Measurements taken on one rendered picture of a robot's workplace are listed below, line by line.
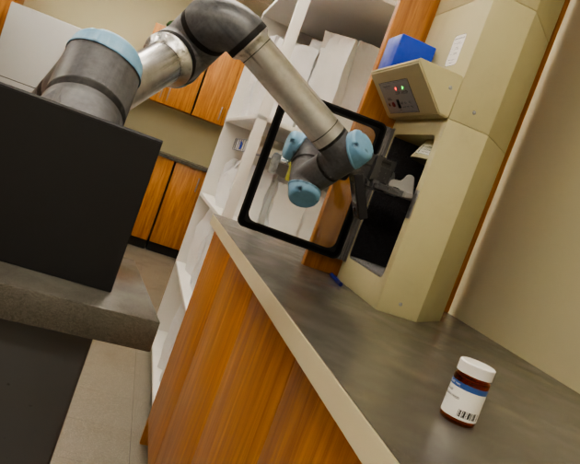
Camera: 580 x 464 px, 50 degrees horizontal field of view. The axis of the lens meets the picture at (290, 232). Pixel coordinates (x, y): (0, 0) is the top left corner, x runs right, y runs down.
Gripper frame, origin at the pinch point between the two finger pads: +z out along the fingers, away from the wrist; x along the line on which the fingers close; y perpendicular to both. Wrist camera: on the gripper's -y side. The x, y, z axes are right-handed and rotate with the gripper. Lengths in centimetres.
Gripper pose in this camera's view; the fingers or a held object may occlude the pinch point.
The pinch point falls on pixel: (411, 200)
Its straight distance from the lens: 162.3
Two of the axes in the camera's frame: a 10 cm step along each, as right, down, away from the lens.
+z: 9.1, 3.2, 2.6
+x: -2.2, -1.6, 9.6
